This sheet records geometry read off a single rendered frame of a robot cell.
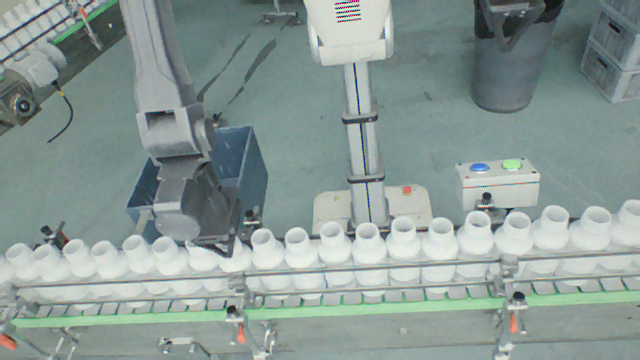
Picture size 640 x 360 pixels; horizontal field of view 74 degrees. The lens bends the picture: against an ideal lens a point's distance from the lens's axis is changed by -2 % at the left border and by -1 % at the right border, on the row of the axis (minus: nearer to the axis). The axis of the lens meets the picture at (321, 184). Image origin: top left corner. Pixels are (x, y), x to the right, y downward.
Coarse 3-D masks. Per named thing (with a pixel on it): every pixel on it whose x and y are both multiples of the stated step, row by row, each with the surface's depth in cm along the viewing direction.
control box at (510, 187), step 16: (496, 160) 86; (464, 176) 82; (480, 176) 81; (496, 176) 80; (512, 176) 80; (528, 176) 79; (464, 192) 82; (480, 192) 81; (496, 192) 81; (512, 192) 81; (528, 192) 81; (464, 208) 83; (496, 208) 83; (512, 208) 86
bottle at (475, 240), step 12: (468, 216) 70; (480, 216) 70; (468, 228) 69; (480, 228) 68; (468, 240) 70; (480, 240) 70; (492, 240) 71; (468, 252) 71; (480, 252) 70; (480, 264) 73; (456, 276) 78; (468, 276) 76; (480, 276) 76
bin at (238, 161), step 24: (240, 144) 137; (144, 168) 125; (216, 168) 145; (240, 168) 145; (264, 168) 142; (144, 192) 124; (240, 192) 115; (264, 192) 140; (144, 216) 114; (240, 216) 115
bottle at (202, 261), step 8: (192, 248) 73; (200, 248) 74; (192, 256) 76; (200, 256) 75; (208, 256) 76; (216, 256) 77; (192, 264) 76; (200, 264) 76; (208, 264) 76; (216, 264) 77; (200, 272) 77; (208, 272) 77; (216, 272) 78; (200, 280) 80; (208, 280) 78; (216, 280) 79; (224, 280) 80; (208, 288) 81; (216, 288) 81; (224, 288) 82
